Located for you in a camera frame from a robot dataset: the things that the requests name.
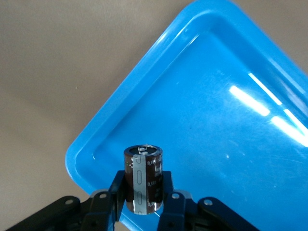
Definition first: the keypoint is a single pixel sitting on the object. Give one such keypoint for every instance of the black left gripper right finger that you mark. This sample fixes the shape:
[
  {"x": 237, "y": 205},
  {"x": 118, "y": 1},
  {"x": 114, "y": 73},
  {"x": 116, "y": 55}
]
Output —
[{"x": 178, "y": 211}]

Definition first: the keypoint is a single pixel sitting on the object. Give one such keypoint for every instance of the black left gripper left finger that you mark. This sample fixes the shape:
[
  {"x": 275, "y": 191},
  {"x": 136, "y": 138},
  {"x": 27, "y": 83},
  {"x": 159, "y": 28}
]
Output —
[{"x": 101, "y": 211}]

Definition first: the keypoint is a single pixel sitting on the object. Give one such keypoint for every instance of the blue plastic tray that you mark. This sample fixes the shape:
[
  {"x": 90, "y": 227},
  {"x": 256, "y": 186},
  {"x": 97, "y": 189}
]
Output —
[{"x": 216, "y": 120}]

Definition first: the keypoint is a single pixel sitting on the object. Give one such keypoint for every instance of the dark brown electrolytic capacitor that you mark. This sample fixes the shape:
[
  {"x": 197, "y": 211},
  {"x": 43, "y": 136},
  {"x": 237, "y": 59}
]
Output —
[{"x": 144, "y": 178}]

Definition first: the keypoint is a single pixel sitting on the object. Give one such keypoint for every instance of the brown table mat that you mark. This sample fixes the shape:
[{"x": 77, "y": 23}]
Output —
[{"x": 48, "y": 72}]

